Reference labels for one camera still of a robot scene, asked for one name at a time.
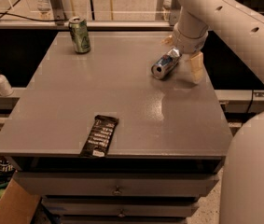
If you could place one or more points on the black rxbar chocolate bar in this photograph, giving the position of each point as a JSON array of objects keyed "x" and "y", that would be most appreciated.
[{"x": 100, "y": 137}]

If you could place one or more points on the grey drawer cabinet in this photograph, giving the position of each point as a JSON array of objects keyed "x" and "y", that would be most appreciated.
[{"x": 165, "y": 126}]

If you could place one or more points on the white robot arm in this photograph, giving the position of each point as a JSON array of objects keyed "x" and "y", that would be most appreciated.
[{"x": 242, "y": 29}]

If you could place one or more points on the green soda can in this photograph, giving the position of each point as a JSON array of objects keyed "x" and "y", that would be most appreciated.
[{"x": 79, "y": 34}]

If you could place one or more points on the blue silver redbull can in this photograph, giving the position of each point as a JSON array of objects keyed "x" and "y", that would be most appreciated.
[{"x": 166, "y": 64}]

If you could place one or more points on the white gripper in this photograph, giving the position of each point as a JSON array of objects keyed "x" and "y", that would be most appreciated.
[{"x": 187, "y": 44}]

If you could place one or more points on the white pump lotion bottle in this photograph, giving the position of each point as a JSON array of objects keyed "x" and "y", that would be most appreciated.
[{"x": 5, "y": 87}]

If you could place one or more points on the grey drawer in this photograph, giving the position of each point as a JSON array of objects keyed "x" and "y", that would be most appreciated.
[
  {"x": 123, "y": 185},
  {"x": 121, "y": 207}
]

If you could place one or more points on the top grey drawer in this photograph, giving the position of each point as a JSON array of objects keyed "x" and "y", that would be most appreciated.
[{"x": 123, "y": 185}]

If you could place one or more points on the cardboard box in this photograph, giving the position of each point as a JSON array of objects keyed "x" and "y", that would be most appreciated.
[{"x": 17, "y": 206}]

